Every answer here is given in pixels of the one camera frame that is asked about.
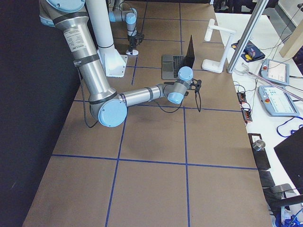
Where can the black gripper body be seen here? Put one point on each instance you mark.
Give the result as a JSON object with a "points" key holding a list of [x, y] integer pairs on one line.
{"points": [[131, 40]]}

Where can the grey laptop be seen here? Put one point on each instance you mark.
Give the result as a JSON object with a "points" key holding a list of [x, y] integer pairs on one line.
{"points": [[171, 64]]}

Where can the white computer mouse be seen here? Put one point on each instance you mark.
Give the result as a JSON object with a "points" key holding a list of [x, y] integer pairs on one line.
{"points": [[133, 52]]}

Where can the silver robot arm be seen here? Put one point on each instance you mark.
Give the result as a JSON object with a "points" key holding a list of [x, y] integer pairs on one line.
{"points": [[129, 16], [86, 27]]}

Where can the white mounting pole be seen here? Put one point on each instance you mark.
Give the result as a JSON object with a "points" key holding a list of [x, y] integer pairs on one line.
{"points": [[98, 14]]}

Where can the space pattern pouch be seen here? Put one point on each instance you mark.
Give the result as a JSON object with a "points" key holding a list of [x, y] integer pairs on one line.
{"points": [[252, 53]]}

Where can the far teach pendant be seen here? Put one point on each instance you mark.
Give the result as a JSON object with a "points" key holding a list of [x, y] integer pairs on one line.
{"points": [[275, 71]]}

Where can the teach pendant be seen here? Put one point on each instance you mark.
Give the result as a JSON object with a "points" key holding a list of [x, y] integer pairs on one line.
{"points": [[276, 102], [275, 71]]}

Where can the near teach pendant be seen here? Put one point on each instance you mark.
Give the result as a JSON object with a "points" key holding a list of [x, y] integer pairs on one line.
{"points": [[276, 102]]}

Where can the metal cylinder weight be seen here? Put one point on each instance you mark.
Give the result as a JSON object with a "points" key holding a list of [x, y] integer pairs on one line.
{"points": [[258, 145]]}

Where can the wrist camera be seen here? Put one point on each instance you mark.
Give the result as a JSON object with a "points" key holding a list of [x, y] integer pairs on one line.
{"points": [[195, 85], [139, 37]]}

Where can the white pole base plate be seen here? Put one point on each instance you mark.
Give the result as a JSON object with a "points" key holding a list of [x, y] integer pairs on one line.
{"points": [[112, 62]]}

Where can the aluminium frame post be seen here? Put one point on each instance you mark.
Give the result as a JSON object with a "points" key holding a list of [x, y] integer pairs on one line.
{"points": [[254, 18]]}

